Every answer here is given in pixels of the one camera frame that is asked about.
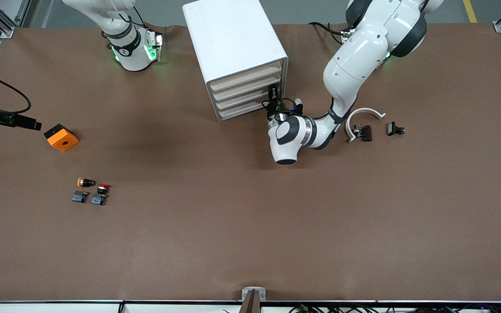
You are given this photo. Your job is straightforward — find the white curved plastic piece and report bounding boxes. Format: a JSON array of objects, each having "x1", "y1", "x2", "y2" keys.
[{"x1": 346, "y1": 107, "x2": 386, "y2": 143}]

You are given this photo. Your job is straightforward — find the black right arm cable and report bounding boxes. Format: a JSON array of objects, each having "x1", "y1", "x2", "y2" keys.
[{"x1": 0, "y1": 69, "x2": 32, "y2": 115}]

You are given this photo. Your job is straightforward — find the orange and black switch box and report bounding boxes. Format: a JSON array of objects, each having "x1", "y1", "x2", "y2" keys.
[{"x1": 44, "y1": 124, "x2": 79, "y2": 152}]

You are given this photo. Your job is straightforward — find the black base cable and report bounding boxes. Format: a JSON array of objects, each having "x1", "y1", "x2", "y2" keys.
[{"x1": 309, "y1": 22, "x2": 351, "y2": 44}]

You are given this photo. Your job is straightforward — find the dark brown switch part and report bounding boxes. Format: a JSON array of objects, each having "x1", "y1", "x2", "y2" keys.
[{"x1": 353, "y1": 125, "x2": 373, "y2": 143}]

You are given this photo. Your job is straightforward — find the grey metal bracket with post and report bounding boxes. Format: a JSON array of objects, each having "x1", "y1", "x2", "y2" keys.
[{"x1": 238, "y1": 287, "x2": 267, "y2": 313}]

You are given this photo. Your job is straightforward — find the black cable bundle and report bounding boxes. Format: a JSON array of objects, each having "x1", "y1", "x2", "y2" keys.
[{"x1": 290, "y1": 303, "x2": 501, "y2": 313}]

